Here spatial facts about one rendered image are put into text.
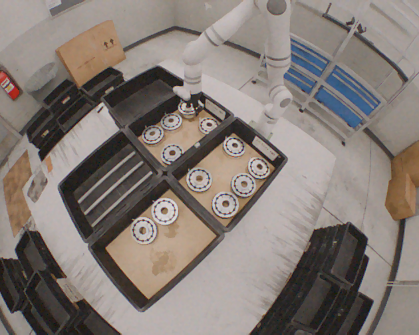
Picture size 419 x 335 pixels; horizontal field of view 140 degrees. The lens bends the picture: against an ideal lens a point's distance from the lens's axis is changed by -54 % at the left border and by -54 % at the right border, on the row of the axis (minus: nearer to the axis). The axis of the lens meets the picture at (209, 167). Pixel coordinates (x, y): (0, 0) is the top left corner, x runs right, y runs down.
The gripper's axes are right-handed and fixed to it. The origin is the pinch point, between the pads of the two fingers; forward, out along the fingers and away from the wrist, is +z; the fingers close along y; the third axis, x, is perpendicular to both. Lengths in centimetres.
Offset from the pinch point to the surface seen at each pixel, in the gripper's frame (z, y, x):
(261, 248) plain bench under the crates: 17, -68, 22
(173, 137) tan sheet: 4.2, -3.0, 15.3
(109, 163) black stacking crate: 4.4, 8.0, 46.0
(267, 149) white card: -2.2, -38.8, -7.2
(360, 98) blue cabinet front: 13, -87, -186
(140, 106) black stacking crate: 4.4, 27.0, 14.7
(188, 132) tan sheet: 4.2, -6.0, 8.4
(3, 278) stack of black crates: 38, 37, 213
